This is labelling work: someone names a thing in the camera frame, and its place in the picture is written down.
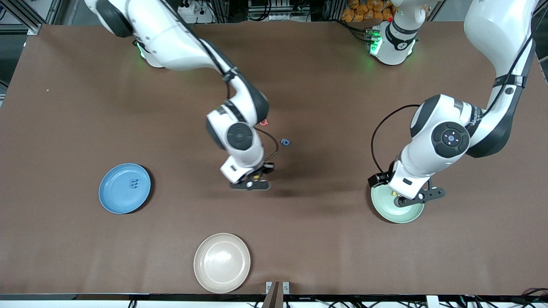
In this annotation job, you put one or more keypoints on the beige plate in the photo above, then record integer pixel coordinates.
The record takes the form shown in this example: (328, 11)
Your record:
(221, 263)

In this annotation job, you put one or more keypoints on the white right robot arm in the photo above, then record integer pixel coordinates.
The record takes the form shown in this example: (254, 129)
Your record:
(171, 42)

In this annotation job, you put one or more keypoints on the blue foam letter e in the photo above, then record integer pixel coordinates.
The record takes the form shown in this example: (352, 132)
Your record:
(134, 185)

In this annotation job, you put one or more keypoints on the orange snack packets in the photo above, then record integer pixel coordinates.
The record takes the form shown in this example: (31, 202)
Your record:
(364, 10)

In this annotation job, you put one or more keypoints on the blue foam letter a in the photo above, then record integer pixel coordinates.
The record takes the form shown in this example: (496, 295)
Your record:
(282, 142)

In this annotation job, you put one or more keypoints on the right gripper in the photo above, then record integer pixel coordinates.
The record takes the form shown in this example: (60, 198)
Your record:
(266, 169)

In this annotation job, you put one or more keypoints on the aluminium frame profile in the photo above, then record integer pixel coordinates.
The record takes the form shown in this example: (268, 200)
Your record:
(34, 26)

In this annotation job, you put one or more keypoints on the brown table cover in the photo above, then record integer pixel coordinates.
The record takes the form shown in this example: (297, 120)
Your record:
(299, 239)

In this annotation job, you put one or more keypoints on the metal mount bracket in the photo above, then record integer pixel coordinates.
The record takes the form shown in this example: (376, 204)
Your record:
(286, 287)

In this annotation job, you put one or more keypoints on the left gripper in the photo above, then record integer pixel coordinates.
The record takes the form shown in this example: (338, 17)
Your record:
(378, 179)

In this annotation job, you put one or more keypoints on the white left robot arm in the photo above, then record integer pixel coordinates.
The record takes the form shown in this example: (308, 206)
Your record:
(496, 25)

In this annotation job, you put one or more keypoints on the blue plate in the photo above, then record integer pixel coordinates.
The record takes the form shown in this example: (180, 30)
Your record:
(120, 201)

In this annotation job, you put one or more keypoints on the grey electronics rack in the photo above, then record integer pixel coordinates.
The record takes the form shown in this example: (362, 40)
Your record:
(278, 8)

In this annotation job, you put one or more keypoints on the white power strip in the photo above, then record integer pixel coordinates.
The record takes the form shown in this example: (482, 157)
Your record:
(190, 9)

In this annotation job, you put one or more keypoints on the brown stand post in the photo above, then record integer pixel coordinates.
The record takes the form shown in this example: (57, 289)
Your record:
(272, 299)

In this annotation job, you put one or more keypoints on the green plate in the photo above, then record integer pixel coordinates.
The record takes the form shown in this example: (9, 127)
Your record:
(400, 214)

